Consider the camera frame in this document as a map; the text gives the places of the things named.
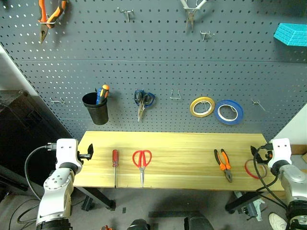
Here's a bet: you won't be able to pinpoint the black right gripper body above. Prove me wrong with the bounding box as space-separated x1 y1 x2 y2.
258 149 273 165

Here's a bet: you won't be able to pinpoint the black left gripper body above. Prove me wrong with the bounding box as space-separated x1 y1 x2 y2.
77 150 92 161

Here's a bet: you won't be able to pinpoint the orange black combination pliers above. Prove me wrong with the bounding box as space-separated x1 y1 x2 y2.
213 149 234 184

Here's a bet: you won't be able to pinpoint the black plastic cup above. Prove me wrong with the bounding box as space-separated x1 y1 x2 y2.
82 92 109 126

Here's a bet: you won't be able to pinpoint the blue tape roll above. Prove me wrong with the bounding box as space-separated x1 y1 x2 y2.
214 99 245 126

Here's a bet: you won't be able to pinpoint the black table leg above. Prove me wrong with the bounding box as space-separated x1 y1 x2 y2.
224 191 267 214
76 186 117 211

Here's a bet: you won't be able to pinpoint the crumpled pale cloth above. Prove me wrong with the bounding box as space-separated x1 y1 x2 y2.
253 199 266 222

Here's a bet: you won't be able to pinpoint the black equipment case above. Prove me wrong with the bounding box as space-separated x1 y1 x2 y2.
0 89 74 192

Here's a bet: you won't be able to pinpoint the white shoe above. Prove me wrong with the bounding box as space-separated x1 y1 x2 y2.
268 212 288 230

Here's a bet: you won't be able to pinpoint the yellow tape roll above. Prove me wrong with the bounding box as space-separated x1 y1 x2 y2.
189 96 216 118

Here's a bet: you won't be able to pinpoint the dark rounded shape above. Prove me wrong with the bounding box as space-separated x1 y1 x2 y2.
183 216 214 230
126 218 151 230

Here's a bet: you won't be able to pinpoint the dark grey pegboard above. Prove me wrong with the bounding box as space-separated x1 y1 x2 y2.
0 0 307 136

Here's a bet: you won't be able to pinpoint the teal ribbed block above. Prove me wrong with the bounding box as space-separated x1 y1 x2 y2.
273 23 307 47

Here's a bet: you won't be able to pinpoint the orange black long-nose pliers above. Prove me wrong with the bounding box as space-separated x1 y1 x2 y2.
37 0 68 45

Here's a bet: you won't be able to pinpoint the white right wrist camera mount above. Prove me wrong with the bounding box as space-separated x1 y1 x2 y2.
267 138 292 169

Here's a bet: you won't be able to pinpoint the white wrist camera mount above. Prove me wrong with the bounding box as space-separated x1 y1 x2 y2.
267 138 292 169
55 138 84 171

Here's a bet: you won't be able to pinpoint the thin red tape ring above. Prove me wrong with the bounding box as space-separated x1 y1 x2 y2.
244 159 268 180

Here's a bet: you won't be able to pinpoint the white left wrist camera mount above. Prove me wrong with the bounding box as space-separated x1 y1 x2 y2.
55 138 84 171

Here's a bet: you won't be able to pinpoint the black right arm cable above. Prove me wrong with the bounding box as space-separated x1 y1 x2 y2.
252 143 289 209

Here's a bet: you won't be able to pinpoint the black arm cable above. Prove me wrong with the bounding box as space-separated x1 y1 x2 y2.
252 143 289 209
24 142 57 201

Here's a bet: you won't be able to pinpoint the red handled screwdriver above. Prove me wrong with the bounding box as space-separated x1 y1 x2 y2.
112 149 120 188

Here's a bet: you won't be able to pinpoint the red handled scissors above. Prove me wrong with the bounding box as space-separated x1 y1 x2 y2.
132 149 153 188

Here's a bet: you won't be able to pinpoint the orange blue handled screwdriver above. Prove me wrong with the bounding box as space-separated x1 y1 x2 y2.
95 84 110 105

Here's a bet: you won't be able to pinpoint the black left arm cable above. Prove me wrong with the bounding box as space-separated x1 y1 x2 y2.
24 142 57 201

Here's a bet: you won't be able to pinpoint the blue handled scissors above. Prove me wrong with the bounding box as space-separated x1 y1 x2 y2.
134 89 156 123

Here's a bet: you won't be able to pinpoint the black floor cable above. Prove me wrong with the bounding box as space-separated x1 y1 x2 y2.
16 198 40 225

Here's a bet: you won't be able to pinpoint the white handled pliers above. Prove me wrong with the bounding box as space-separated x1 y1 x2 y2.
179 0 209 32

